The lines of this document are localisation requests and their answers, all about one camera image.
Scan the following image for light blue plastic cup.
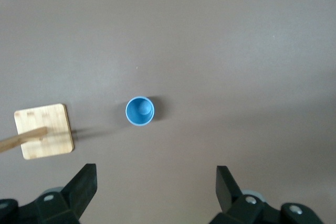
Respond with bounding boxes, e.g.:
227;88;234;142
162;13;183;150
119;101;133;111
125;95;156;126

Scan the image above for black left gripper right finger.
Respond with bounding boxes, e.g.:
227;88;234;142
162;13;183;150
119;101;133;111
209;165;283;224

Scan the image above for brown table mat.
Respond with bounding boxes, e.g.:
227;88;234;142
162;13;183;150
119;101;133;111
0;0;336;224

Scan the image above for wooden mug tree stand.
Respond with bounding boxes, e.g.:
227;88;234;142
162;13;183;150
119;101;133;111
0;103;75;161

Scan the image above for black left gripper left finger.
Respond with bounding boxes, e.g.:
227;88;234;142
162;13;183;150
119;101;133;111
18;163;98;224

